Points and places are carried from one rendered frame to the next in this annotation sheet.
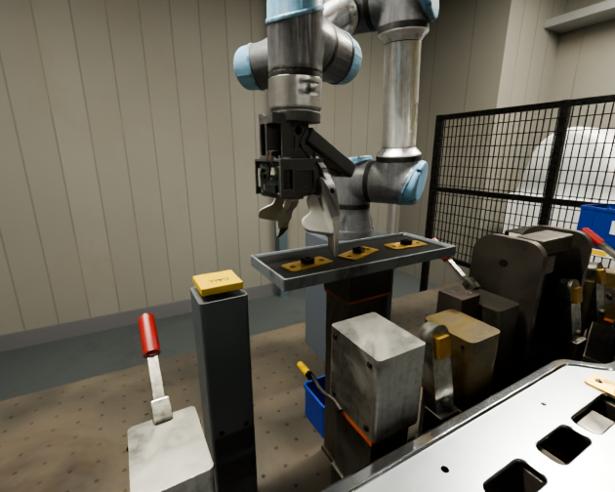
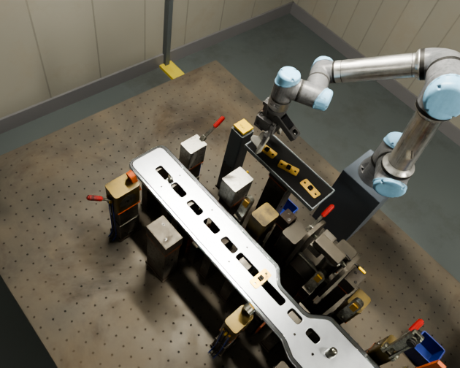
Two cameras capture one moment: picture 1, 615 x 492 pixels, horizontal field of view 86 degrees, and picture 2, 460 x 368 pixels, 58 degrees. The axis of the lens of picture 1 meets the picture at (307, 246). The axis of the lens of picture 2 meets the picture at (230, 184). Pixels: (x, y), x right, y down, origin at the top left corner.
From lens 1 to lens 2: 1.41 m
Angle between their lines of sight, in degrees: 62
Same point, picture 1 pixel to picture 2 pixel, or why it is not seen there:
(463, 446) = (220, 216)
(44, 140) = not seen: outside the picture
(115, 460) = not seen: hidden behind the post
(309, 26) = (278, 90)
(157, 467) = (188, 144)
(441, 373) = (242, 208)
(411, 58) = (415, 125)
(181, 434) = (197, 144)
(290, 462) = not seen: hidden behind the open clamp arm
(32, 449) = (230, 114)
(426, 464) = (212, 205)
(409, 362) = (229, 189)
